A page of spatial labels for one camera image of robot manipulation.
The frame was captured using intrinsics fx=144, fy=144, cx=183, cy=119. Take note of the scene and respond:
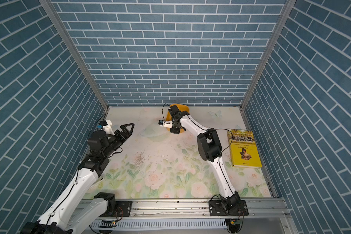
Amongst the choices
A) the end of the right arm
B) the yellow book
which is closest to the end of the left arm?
the end of the right arm

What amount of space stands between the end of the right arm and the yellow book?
0.39 meters

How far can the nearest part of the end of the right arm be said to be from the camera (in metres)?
0.78

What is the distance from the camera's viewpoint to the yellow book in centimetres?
90

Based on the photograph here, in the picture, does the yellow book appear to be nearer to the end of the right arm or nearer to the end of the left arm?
the end of the right arm
